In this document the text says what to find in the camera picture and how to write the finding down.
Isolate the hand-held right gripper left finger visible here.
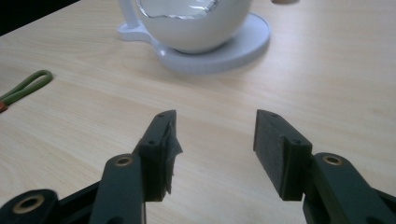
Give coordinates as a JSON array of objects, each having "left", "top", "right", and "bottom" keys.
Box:
[{"left": 133, "top": 109, "right": 184, "bottom": 203}]

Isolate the green cord loop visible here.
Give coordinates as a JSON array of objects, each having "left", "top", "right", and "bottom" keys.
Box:
[{"left": 0, "top": 69, "right": 54, "bottom": 114}]

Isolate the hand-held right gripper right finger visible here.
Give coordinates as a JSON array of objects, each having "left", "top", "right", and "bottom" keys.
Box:
[{"left": 252, "top": 108, "right": 314, "bottom": 202}]

